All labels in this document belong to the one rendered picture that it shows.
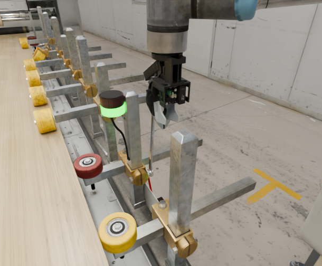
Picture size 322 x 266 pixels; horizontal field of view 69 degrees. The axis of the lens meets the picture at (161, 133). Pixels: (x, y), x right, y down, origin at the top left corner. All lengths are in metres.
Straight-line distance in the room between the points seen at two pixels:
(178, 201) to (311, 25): 2.93
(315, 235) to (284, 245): 1.51
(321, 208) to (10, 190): 0.65
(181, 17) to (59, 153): 0.53
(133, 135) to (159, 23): 0.30
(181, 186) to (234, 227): 1.28
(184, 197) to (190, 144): 0.13
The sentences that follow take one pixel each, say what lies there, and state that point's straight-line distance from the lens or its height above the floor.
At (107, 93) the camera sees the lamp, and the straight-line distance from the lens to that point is 0.60.
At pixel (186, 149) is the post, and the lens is 0.40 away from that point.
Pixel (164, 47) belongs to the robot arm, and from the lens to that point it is 0.52.
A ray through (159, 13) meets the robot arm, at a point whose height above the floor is 1.29.
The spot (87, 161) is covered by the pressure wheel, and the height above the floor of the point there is 0.91.
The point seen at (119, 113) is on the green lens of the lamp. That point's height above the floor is 1.07.
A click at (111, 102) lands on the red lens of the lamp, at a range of 0.57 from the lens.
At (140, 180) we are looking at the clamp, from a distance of 0.72.
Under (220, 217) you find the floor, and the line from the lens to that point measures 1.74.
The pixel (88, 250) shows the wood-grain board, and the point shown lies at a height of 0.90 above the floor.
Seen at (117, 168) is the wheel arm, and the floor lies 0.86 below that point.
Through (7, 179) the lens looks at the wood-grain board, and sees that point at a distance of 0.76.
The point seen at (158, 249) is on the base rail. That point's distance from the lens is 0.74.
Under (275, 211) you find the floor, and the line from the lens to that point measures 1.90.
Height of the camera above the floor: 1.34
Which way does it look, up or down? 32 degrees down
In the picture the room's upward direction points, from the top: straight up
